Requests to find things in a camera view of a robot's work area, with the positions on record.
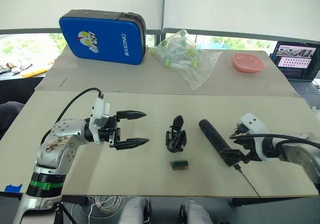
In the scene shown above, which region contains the pink plastic bowl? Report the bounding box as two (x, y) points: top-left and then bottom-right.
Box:
(231, 53), (265, 73)

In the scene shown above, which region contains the dark clothed person knee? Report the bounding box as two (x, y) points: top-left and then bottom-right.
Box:
(0, 100), (26, 140)

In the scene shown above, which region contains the brown cardboard sheet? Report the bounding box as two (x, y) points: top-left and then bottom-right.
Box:
(33, 45), (304, 98)

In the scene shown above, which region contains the black gripper body workpiece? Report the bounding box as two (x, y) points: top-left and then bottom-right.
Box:
(164, 114), (188, 154)

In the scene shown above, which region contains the small green brown finger piece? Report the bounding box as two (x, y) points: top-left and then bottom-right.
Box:
(169, 160), (190, 172)

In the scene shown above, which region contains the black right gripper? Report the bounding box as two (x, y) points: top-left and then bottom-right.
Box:
(224, 136), (263, 165)

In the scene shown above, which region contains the black electric screwdriver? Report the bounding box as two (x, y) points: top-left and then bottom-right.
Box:
(198, 119), (262, 199)

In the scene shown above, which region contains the white coiled cable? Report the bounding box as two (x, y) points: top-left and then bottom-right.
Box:
(70, 195), (125, 220)

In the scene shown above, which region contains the grey rounded robot leg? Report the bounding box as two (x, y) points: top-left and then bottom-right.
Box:
(179, 201), (214, 224)
(119, 196), (152, 224)

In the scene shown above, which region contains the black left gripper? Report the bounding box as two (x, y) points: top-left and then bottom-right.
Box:
(98, 110), (151, 152)

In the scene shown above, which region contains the blue tape strip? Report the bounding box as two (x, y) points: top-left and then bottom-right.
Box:
(4, 183), (23, 194)

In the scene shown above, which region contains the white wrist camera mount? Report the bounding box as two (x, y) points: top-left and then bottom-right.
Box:
(235, 112), (270, 162)
(88, 98), (112, 144)

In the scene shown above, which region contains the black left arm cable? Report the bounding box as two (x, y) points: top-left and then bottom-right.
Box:
(40, 87), (105, 145)

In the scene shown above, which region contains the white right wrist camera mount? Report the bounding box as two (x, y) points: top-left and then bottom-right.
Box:
(235, 112), (270, 162)

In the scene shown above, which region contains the open dark laptop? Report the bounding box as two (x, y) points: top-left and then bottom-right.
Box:
(269, 40), (320, 108)

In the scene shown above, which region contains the yellow flat object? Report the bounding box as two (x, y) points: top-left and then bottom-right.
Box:
(20, 67), (49, 78)

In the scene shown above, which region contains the clear bag of sample tubes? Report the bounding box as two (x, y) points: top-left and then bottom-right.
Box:
(149, 29), (224, 90)

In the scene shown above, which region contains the black side table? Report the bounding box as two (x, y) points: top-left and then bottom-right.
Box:
(0, 71), (49, 105)

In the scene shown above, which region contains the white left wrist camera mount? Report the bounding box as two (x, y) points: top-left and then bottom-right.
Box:
(88, 98), (112, 144)

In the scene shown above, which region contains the blue RXIONG carry case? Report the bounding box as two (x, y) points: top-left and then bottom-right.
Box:
(58, 9), (147, 66)

